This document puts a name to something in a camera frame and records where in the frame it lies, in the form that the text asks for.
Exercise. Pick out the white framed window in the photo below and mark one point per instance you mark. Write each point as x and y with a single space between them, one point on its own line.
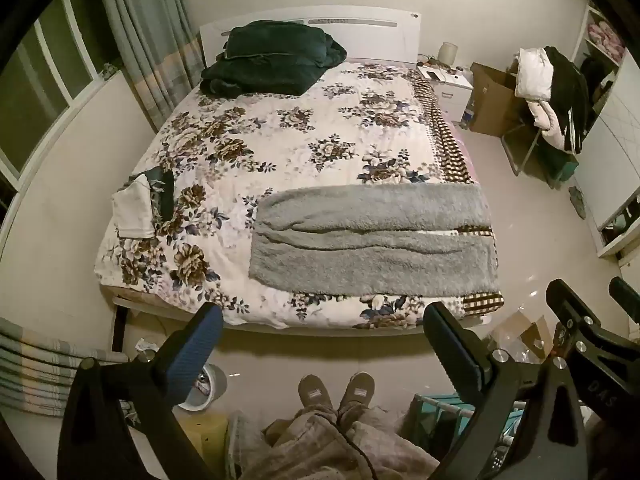
61 61

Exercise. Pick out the left grey slipper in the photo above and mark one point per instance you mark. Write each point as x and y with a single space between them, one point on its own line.
314 395

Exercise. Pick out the small open cardboard box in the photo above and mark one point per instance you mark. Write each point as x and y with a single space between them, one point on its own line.
526 341

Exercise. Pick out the chair with piled clothes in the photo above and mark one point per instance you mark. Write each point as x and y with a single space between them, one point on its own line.
553 124

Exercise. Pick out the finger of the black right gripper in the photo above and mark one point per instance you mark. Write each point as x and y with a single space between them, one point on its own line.
575 318
626 297

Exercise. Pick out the teal striped curtain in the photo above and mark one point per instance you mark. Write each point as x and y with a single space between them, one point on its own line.
160 50

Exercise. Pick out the yellow box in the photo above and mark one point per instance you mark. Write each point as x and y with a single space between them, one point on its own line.
207 432

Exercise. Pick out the grey fleece pants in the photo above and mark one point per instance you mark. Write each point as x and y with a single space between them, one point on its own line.
415 239

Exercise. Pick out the dark green folded blanket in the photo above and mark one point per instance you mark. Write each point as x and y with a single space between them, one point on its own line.
269 56

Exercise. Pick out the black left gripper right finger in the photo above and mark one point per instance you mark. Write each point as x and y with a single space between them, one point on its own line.
550 442

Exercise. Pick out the right grey slipper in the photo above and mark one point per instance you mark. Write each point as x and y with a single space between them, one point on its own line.
359 391

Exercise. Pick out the grey slipper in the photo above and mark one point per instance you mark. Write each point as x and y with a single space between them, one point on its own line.
359 391
314 395

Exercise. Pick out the grey metal bowl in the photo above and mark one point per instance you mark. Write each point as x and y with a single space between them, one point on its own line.
211 384

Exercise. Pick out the white shelf unit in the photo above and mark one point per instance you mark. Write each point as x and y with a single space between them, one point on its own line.
599 50

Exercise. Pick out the white round lamp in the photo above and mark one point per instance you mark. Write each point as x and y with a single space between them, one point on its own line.
447 53

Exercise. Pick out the beige fleece robe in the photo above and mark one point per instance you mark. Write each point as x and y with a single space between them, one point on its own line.
356 443

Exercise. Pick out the white cabinet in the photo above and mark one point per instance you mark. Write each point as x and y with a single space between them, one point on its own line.
608 170

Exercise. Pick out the folded white and dark clothes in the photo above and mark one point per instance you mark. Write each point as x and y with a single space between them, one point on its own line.
143 204

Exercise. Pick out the striped folded fabric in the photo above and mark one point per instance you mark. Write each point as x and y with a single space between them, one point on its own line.
37 371

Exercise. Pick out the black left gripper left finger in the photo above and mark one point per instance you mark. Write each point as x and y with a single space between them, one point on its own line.
95 442

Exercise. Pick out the brown cardboard box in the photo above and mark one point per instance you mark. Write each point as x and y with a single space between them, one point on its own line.
496 108

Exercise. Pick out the white bedside table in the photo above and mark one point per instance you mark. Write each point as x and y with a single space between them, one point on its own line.
452 90

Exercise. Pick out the teal drying rack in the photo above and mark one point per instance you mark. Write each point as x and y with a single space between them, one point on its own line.
435 423

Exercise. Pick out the floral bed blanket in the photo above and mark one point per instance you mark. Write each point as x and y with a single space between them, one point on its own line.
360 123

